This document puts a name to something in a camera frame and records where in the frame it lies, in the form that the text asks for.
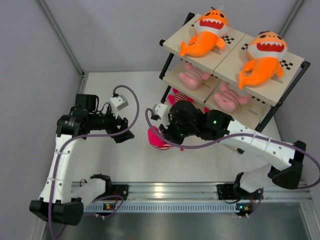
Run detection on pink striped plush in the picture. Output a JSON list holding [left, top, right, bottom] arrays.
[[213, 81, 252, 113], [178, 62, 211, 90]]

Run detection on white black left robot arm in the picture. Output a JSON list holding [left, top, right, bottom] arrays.
[[29, 94, 135, 226]]

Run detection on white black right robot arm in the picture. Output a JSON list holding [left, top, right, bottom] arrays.
[[153, 100, 306, 199]]

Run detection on orange shark plush back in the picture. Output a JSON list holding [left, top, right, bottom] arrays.
[[179, 7, 230, 58]]

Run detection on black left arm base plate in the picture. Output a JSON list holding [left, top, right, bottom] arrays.
[[107, 184, 129, 200]]

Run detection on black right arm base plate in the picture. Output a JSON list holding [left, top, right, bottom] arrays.
[[216, 183, 251, 204]]

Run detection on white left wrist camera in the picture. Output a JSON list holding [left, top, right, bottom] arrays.
[[109, 94, 129, 119]]

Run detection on white plush corner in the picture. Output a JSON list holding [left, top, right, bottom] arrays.
[[147, 125, 174, 150]]

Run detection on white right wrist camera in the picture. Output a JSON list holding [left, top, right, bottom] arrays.
[[151, 103, 170, 125]]

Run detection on orange shark plush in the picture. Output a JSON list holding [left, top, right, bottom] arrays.
[[238, 31, 288, 90], [179, 7, 230, 58]]

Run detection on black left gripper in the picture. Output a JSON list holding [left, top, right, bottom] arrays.
[[88, 106, 134, 143]]

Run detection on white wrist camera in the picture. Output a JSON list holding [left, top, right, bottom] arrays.
[[151, 103, 170, 125], [109, 94, 129, 119]]

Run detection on aluminium mounting rail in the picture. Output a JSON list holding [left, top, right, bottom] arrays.
[[113, 182, 312, 202]]

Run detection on beige three-tier shelf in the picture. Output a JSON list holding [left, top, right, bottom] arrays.
[[159, 12, 311, 132]]

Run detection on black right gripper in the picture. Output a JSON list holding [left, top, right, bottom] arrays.
[[159, 114, 197, 147]]

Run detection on grey slotted cable duct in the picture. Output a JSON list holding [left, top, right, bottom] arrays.
[[84, 202, 241, 214]]

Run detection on orange shark plush front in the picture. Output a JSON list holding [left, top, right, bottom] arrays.
[[238, 31, 288, 90]]

